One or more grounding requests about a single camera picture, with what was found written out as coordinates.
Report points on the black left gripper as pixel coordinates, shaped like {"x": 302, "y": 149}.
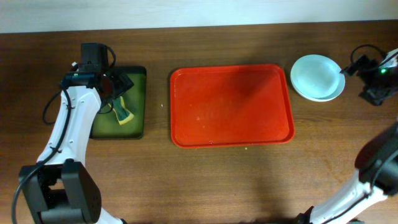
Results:
{"x": 123, "y": 84}

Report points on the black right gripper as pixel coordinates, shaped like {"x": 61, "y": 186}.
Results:
{"x": 384, "y": 87}

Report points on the yellow green sponge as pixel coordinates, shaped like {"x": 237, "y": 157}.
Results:
{"x": 123, "y": 115}

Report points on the white plate with yellow stain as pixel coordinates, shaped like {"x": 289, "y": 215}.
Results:
{"x": 337, "y": 91}

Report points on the light blue plate yellow stain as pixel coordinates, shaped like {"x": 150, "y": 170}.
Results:
{"x": 314, "y": 63}

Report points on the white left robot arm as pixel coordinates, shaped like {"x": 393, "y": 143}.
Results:
{"x": 58, "y": 187}

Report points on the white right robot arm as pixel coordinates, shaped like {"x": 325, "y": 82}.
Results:
{"x": 375, "y": 174}

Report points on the black tray with green liquid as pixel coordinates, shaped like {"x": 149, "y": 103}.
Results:
{"x": 106, "y": 125}

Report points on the red plastic tray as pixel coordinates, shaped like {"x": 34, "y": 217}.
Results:
{"x": 235, "y": 105}

